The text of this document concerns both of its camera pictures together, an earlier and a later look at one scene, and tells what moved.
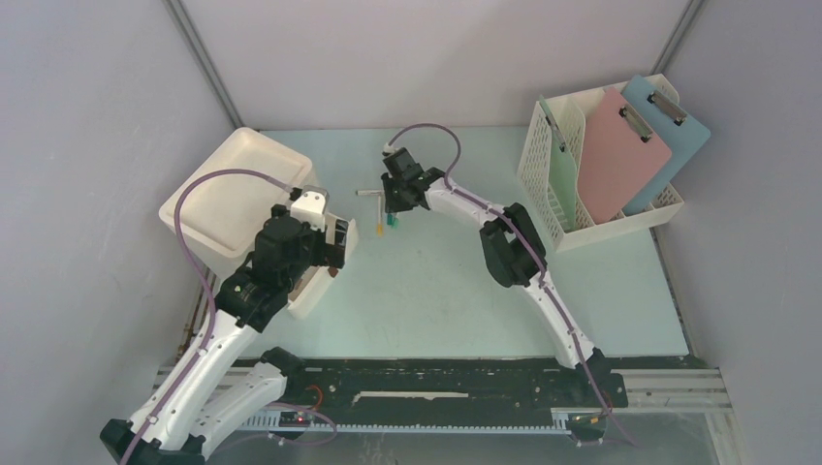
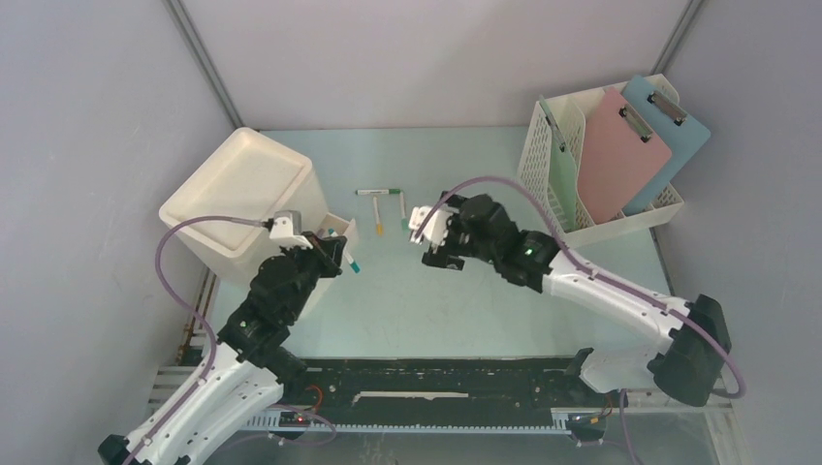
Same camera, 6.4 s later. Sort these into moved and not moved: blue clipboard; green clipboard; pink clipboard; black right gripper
Moved: black right gripper
Not moved: pink clipboard; green clipboard; blue clipboard
